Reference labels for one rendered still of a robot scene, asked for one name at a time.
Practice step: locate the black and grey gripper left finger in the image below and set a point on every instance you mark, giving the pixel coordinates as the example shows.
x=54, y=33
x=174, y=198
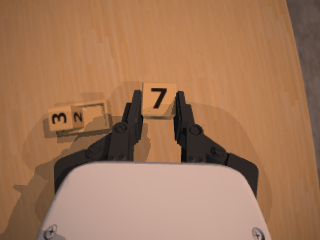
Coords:
x=115, y=146

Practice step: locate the wooden tray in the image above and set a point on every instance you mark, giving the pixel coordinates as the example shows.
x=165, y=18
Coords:
x=97, y=115

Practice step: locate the tan number cube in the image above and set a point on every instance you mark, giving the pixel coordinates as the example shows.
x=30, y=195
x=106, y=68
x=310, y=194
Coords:
x=158, y=100
x=65, y=118

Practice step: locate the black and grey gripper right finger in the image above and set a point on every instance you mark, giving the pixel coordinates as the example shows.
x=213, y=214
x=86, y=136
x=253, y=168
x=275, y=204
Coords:
x=195, y=146

